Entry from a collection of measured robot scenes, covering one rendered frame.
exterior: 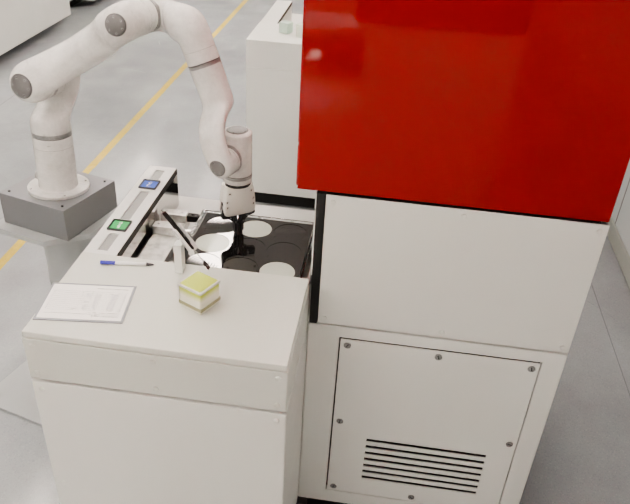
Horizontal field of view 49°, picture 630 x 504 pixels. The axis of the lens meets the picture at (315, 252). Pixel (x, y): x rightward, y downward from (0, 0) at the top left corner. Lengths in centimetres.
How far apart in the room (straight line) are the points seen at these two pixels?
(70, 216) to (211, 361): 87
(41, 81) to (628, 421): 247
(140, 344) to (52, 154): 86
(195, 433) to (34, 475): 105
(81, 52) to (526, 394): 156
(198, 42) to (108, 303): 71
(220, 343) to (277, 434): 27
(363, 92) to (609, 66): 51
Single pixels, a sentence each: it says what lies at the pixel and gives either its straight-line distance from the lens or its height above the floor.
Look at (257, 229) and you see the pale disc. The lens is 216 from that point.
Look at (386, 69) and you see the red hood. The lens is 157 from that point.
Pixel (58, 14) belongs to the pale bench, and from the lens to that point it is 758.
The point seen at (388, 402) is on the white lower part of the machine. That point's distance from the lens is 209.
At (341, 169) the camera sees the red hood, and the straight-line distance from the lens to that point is 167.
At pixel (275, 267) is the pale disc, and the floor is 90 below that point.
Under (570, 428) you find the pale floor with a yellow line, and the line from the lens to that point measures 300.
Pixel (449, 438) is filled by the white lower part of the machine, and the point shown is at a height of 45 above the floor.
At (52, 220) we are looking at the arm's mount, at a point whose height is 88.
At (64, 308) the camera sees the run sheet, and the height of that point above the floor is 97.
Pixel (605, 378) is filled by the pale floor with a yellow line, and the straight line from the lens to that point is 329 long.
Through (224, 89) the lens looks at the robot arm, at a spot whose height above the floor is 135.
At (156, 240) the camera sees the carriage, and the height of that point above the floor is 88.
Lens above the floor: 202
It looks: 33 degrees down
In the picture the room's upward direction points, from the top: 3 degrees clockwise
